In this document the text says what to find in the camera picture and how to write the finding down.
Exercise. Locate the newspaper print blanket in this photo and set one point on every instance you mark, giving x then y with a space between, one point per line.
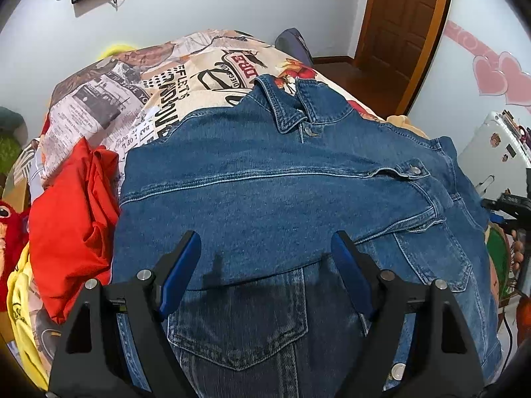
124 91

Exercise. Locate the green round cushion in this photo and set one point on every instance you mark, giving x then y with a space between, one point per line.
498 257

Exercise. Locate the red plush toy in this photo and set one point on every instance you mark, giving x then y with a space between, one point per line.
10 232

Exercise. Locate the brown wooden door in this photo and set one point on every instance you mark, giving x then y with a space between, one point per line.
398 29

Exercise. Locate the red garment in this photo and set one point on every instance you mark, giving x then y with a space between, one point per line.
70 232

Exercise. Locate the tan cloth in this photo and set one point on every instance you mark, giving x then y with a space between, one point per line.
404 123

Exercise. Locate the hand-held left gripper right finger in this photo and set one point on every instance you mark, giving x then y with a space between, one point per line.
350 265

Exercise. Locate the yellow foam tube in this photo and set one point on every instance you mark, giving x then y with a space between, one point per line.
114 51

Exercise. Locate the yellow garment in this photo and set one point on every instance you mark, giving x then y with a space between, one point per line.
25 319

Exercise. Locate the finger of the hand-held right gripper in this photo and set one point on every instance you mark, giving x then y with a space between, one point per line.
493 206

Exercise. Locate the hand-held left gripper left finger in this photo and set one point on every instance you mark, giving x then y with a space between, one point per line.
182 265

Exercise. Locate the green patterned cloth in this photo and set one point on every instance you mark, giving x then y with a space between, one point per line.
9 153

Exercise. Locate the grey neck pillow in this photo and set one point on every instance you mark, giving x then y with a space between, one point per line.
10 118

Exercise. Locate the blue denim jacket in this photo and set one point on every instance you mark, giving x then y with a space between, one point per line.
269 199

